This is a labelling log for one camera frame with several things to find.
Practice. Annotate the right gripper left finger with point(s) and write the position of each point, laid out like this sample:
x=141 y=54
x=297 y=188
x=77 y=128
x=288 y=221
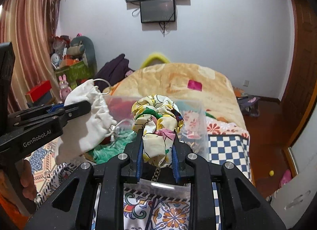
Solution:
x=128 y=172

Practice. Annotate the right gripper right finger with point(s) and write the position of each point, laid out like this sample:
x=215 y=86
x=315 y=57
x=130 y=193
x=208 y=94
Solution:
x=240 y=204

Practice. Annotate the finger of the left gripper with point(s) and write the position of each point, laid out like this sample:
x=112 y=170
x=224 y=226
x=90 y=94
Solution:
x=76 y=110
x=34 y=113

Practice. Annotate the white drawstring pouch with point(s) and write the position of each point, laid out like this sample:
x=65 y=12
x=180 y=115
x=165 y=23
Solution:
x=85 y=132

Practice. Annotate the yellow floral scrunchie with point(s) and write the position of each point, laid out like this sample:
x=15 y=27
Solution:
x=159 y=119

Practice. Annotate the clear plastic storage box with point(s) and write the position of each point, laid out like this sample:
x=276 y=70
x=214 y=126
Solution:
x=160 y=181

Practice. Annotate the person's hand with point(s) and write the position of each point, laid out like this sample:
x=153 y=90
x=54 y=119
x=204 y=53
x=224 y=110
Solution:
x=27 y=181

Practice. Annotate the red box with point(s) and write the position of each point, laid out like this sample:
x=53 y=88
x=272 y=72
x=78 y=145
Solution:
x=38 y=91

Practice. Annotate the pink rabbit toy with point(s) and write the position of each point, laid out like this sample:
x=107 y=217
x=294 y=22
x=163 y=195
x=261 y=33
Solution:
x=64 y=88

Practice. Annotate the green cardboard box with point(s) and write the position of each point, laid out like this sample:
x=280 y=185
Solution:
x=75 y=73

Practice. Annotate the green knitted item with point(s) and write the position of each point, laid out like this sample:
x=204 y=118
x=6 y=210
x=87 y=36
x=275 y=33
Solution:
x=111 y=147

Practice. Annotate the dark purple clothing pile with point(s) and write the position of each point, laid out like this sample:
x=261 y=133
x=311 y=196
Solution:
x=115 y=71

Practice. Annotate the green dinosaur plush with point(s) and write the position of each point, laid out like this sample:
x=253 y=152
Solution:
x=82 y=48

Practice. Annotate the patterned colourful tablecloth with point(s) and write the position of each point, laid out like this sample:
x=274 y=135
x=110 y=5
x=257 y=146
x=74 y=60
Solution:
x=156 y=202

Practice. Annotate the yellow fuzzy headband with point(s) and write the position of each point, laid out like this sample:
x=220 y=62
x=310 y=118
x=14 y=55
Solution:
x=154 y=59

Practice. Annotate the striped pink curtain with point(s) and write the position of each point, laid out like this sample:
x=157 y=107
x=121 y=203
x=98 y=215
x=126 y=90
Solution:
x=26 y=24

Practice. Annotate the beige fleece blanket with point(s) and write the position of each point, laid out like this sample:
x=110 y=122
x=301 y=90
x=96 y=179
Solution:
x=184 y=81

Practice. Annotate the small black wall monitor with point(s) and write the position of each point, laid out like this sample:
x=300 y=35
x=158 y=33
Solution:
x=155 y=11

